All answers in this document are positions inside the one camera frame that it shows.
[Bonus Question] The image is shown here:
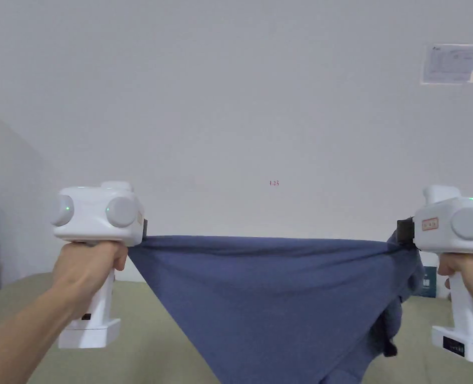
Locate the person's left forearm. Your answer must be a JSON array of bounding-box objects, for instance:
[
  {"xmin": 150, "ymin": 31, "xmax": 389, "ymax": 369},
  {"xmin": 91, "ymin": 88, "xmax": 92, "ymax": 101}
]
[{"xmin": 0, "ymin": 275, "xmax": 76, "ymax": 384}]

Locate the dark box with label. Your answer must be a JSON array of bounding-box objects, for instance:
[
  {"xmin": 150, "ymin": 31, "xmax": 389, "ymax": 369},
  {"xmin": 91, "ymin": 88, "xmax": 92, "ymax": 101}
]
[{"xmin": 421, "ymin": 263, "xmax": 439, "ymax": 299}]

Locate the person's left hand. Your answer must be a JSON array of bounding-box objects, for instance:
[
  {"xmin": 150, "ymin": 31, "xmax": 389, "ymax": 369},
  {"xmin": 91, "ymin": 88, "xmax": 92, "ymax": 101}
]
[{"xmin": 53, "ymin": 240, "xmax": 129, "ymax": 322}]

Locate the person's right hand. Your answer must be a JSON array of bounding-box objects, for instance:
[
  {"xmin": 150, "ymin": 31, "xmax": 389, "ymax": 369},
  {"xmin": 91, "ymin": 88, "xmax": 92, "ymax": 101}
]
[{"xmin": 436, "ymin": 254, "xmax": 473, "ymax": 330}]

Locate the bed with beige sheet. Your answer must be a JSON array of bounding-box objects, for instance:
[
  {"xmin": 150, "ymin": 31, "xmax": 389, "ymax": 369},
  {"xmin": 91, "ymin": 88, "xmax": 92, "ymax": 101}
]
[{"xmin": 0, "ymin": 273, "xmax": 473, "ymax": 384}]

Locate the white paper notice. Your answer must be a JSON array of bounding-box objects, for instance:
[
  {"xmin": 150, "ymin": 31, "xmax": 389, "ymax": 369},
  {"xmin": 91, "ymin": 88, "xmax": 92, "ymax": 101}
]
[{"xmin": 420, "ymin": 43, "xmax": 473, "ymax": 86}]

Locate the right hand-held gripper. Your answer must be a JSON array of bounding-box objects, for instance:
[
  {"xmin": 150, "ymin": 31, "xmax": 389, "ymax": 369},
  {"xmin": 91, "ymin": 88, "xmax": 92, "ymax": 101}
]
[{"xmin": 396, "ymin": 184, "xmax": 473, "ymax": 364}]

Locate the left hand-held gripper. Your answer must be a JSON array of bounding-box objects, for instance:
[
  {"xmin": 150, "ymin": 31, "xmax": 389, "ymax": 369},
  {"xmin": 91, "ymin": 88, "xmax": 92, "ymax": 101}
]
[{"xmin": 50, "ymin": 181, "xmax": 149, "ymax": 350}]

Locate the dark blue shirt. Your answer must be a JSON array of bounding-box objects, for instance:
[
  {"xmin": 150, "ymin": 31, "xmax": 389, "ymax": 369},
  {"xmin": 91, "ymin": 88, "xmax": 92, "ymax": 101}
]
[{"xmin": 127, "ymin": 234, "xmax": 425, "ymax": 384}]

